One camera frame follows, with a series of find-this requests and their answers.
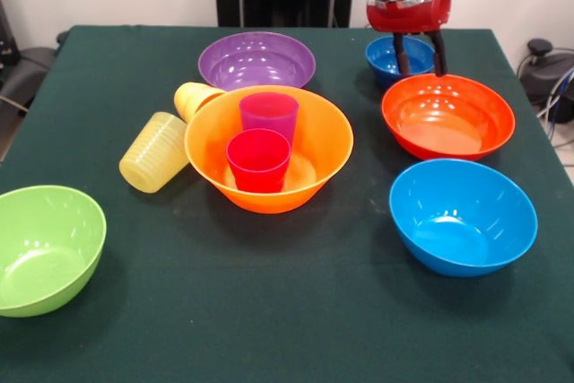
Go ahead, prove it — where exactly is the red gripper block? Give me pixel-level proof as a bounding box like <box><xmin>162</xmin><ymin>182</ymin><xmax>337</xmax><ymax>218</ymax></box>
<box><xmin>365</xmin><ymin>0</ymin><xmax>453</xmax><ymax>80</ymax></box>

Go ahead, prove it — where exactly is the red plastic bowl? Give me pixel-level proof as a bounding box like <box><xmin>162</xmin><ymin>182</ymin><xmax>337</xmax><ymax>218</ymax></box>
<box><xmin>381</xmin><ymin>73</ymin><xmax>517</xmax><ymax>162</ymax></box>

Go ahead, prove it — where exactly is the large orange plastic bowl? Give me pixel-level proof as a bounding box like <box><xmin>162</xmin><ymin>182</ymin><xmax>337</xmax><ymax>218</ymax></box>
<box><xmin>184</xmin><ymin>84</ymin><xmax>355</xmax><ymax>215</ymax></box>

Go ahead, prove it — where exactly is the purple plastic cup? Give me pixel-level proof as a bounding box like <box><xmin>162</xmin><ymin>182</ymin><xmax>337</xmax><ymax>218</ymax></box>
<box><xmin>239</xmin><ymin>91</ymin><xmax>300</xmax><ymax>147</ymax></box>

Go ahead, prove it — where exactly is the pink plastic cup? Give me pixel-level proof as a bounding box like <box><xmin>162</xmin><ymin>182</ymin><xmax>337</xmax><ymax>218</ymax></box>
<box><xmin>225</xmin><ymin>127</ymin><xmax>292</xmax><ymax>194</ymax></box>

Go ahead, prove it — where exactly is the small dark blue bowl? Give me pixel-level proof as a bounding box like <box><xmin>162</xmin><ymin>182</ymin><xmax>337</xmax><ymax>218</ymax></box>
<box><xmin>364</xmin><ymin>35</ymin><xmax>439</xmax><ymax>89</ymax></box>

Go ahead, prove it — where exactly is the black office chair base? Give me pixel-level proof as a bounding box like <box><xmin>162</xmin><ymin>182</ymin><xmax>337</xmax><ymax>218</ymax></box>
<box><xmin>516</xmin><ymin>38</ymin><xmax>574</xmax><ymax>106</ymax></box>

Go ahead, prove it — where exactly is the light blue plastic bowl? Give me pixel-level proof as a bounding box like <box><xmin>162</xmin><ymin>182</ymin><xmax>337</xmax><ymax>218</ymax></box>
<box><xmin>388</xmin><ymin>158</ymin><xmax>539</xmax><ymax>279</ymax></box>

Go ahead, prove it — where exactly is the purple plastic bowl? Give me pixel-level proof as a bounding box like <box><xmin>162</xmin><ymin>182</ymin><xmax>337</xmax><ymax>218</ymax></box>
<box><xmin>197</xmin><ymin>31</ymin><xmax>317</xmax><ymax>91</ymax></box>

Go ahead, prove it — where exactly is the yellow plastic cup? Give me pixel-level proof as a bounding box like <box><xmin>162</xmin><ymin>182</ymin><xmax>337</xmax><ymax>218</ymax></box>
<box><xmin>173</xmin><ymin>82</ymin><xmax>225</xmax><ymax>126</ymax></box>

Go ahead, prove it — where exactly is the pale yellow ribbed cup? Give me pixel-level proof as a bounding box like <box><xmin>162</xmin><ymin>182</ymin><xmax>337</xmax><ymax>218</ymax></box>
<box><xmin>118</xmin><ymin>111</ymin><xmax>191</xmax><ymax>195</ymax></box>

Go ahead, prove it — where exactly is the dark green table cloth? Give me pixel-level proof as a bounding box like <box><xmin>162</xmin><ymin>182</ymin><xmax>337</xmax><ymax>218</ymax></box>
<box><xmin>0</xmin><ymin>25</ymin><xmax>574</xmax><ymax>383</ymax></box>

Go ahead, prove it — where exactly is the grey office chair base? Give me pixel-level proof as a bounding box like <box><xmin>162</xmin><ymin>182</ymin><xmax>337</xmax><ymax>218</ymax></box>
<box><xmin>0</xmin><ymin>44</ymin><xmax>46</xmax><ymax>110</ymax></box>

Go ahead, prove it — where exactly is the green plastic bowl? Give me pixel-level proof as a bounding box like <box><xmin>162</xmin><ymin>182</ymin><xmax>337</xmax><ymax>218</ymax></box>
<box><xmin>0</xmin><ymin>184</ymin><xmax>108</xmax><ymax>318</ymax></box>

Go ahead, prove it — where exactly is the tangle of floor cables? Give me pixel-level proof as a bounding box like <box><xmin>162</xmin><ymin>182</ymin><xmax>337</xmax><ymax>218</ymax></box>
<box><xmin>535</xmin><ymin>66</ymin><xmax>574</xmax><ymax>149</ymax></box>

